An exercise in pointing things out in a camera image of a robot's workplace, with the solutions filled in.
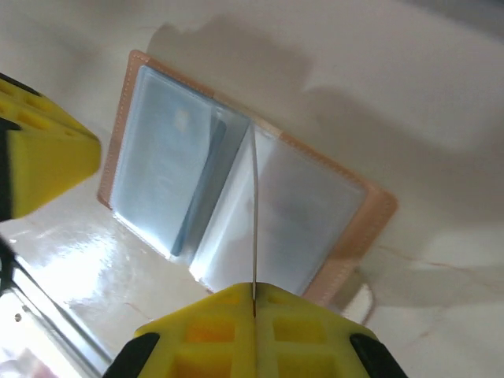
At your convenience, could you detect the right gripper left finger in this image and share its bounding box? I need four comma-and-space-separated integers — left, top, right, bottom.
101, 283, 257, 378

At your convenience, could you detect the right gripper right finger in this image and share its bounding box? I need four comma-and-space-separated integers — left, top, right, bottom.
256, 282, 411, 378

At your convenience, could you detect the pink leather card holder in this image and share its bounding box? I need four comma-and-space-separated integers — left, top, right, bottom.
96, 49, 398, 312

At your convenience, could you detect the steel blue card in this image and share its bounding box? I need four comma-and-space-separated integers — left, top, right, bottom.
171, 117, 230, 258

